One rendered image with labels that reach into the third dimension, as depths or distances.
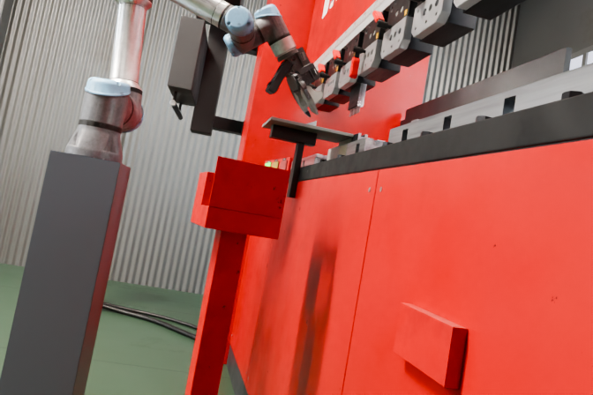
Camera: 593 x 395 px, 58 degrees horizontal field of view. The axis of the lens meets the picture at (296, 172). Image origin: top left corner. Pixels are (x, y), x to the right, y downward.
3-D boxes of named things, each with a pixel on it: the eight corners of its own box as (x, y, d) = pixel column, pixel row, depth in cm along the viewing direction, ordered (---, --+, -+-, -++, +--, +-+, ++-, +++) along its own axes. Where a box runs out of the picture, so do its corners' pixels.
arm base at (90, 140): (57, 151, 141) (65, 115, 142) (72, 156, 156) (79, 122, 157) (116, 162, 143) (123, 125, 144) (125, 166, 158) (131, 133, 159)
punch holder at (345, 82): (337, 89, 186) (345, 43, 188) (360, 94, 188) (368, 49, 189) (350, 80, 172) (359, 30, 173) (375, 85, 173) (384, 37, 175)
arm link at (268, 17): (250, 17, 170) (273, 5, 171) (266, 48, 172) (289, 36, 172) (251, 12, 163) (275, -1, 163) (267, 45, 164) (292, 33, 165)
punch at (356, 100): (346, 116, 181) (351, 89, 182) (352, 117, 182) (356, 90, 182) (356, 111, 171) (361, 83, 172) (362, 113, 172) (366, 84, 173)
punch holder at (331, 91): (322, 100, 206) (329, 58, 207) (343, 104, 207) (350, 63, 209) (333, 92, 191) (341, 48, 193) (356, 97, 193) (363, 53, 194)
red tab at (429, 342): (392, 351, 76) (400, 301, 76) (405, 353, 76) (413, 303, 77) (443, 388, 61) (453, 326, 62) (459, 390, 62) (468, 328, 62)
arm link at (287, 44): (273, 42, 164) (266, 48, 171) (281, 56, 164) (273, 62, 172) (294, 33, 166) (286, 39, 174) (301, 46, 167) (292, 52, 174)
